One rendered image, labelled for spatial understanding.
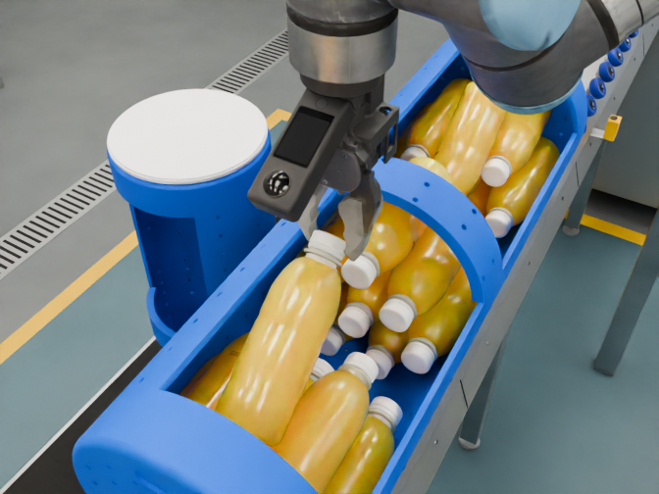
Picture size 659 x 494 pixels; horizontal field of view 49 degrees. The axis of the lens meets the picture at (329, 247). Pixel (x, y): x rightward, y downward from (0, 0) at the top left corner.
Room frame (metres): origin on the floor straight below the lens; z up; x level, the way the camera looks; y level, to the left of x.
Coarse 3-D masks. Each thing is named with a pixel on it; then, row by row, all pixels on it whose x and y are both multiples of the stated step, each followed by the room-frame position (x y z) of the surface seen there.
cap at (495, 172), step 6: (486, 162) 0.86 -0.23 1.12; (492, 162) 0.85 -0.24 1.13; (498, 162) 0.85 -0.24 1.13; (504, 162) 0.85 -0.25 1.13; (486, 168) 0.84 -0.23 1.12; (492, 168) 0.84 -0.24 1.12; (498, 168) 0.84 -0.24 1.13; (504, 168) 0.84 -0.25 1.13; (486, 174) 0.84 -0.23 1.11; (492, 174) 0.84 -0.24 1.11; (498, 174) 0.84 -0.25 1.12; (504, 174) 0.83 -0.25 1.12; (486, 180) 0.84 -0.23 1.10; (492, 180) 0.84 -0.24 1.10; (498, 180) 0.84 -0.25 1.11; (504, 180) 0.83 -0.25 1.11
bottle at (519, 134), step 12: (504, 120) 0.94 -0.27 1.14; (516, 120) 0.93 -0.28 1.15; (528, 120) 0.94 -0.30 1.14; (540, 120) 0.95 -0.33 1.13; (504, 132) 0.90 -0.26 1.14; (516, 132) 0.90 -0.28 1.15; (528, 132) 0.91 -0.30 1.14; (540, 132) 0.94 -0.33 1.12; (504, 144) 0.88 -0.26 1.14; (516, 144) 0.88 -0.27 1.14; (528, 144) 0.89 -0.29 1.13; (492, 156) 0.86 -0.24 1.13; (504, 156) 0.87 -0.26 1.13; (516, 156) 0.87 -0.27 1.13; (528, 156) 0.88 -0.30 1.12; (516, 168) 0.86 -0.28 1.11
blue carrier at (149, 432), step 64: (448, 64) 0.97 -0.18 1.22; (576, 128) 0.94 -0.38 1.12; (384, 192) 0.66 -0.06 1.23; (448, 192) 0.67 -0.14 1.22; (256, 256) 0.58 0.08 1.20; (512, 256) 0.67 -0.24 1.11; (192, 320) 0.50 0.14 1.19; (128, 384) 0.43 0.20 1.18; (384, 384) 0.58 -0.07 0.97; (448, 384) 0.50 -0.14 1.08; (128, 448) 0.33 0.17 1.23; (192, 448) 0.32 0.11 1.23; (256, 448) 0.33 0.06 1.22
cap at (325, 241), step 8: (320, 232) 0.53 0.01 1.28; (312, 240) 0.53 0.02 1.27; (320, 240) 0.53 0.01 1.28; (328, 240) 0.53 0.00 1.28; (336, 240) 0.53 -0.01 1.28; (320, 248) 0.52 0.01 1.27; (328, 248) 0.52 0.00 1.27; (336, 248) 0.52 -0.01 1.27; (344, 248) 0.53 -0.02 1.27; (336, 256) 0.52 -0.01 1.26
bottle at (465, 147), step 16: (464, 96) 0.93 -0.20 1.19; (480, 96) 0.91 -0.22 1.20; (464, 112) 0.90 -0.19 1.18; (480, 112) 0.89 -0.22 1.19; (496, 112) 0.90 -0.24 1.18; (448, 128) 0.89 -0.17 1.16; (464, 128) 0.87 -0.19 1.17; (480, 128) 0.87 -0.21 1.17; (496, 128) 0.88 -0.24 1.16; (448, 144) 0.85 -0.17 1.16; (464, 144) 0.85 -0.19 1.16; (480, 144) 0.85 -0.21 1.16; (448, 160) 0.83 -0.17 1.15; (464, 160) 0.83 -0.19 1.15; (480, 160) 0.84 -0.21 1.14; (464, 176) 0.81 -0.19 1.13; (464, 192) 0.80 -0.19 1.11
